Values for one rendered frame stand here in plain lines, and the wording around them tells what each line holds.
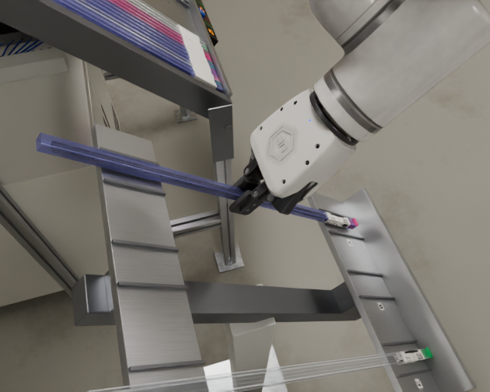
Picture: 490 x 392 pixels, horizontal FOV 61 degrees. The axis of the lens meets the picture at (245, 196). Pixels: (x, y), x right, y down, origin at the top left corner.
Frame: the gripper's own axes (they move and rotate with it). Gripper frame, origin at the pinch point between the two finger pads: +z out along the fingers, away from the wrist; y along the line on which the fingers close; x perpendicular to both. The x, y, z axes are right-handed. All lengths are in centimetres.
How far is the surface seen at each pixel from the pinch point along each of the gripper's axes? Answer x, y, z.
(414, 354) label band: 23.4, 21.9, -0.9
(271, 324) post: 6.5, 13.9, 7.7
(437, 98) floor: 149, -85, -13
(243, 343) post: 6.5, 14.1, 13.6
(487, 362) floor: 114, 22, 18
